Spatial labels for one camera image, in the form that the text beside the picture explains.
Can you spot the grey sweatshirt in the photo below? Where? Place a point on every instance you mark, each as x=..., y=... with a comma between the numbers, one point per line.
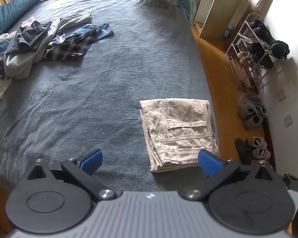
x=19, y=64

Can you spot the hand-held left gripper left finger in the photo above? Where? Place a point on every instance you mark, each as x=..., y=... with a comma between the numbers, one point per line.
x=92, y=161

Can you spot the blue quilt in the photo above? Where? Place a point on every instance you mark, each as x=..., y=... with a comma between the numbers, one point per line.
x=12, y=12

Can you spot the pink plastic bag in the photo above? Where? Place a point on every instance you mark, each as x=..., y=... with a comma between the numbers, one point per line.
x=250, y=98

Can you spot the grey-green garment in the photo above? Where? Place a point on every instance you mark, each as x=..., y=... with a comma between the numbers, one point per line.
x=75, y=21

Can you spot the plaid shirt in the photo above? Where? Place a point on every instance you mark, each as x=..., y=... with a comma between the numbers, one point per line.
x=69, y=47

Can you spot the black shoe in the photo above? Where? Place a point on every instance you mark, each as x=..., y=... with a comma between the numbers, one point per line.
x=267, y=36
x=257, y=26

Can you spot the pink garment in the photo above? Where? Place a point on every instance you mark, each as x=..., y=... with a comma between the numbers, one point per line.
x=27, y=21

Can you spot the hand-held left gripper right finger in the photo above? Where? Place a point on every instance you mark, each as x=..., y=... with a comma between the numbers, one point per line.
x=208, y=163

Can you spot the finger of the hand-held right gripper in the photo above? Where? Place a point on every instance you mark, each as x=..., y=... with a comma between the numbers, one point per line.
x=296, y=184

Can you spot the metal shoe rack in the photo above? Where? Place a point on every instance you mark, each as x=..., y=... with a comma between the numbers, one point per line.
x=241, y=69

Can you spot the white sneaker pair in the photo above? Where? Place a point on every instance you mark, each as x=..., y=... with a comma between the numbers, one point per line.
x=244, y=59

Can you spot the light blue jeans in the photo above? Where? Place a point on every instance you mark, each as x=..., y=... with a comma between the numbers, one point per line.
x=99, y=31

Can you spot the wall socket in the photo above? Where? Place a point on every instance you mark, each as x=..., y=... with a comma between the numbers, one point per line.
x=281, y=95

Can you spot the dark navy garment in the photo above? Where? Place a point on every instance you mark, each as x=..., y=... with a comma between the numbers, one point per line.
x=27, y=37

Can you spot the white desk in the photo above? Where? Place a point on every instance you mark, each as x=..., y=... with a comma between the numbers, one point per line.
x=223, y=5

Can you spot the cream garment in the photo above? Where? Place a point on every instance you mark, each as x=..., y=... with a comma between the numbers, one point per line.
x=2, y=38

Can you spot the dark blue jeans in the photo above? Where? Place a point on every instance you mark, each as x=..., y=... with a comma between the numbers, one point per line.
x=0, y=52

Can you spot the black slipper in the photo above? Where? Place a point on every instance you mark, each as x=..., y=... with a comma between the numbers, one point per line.
x=243, y=151

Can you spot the beige pants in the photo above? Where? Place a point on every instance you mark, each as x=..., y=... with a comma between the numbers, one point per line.
x=176, y=129

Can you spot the grey shoe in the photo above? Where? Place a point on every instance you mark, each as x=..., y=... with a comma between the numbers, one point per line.
x=253, y=123
x=249, y=111

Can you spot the blue and white jug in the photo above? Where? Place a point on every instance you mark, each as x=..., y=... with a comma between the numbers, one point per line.
x=229, y=32

